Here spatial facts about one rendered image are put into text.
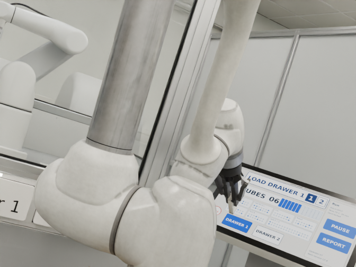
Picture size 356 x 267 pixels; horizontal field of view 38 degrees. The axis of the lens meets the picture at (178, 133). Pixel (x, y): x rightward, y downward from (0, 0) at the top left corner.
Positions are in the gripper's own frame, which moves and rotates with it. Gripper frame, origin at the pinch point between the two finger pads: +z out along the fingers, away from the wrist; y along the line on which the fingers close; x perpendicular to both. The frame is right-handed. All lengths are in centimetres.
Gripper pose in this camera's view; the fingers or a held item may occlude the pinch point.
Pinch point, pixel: (232, 203)
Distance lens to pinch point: 168.2
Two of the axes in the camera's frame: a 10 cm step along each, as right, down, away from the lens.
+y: -8.5, -2.7, 4.6
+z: 1.3, 7.3, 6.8
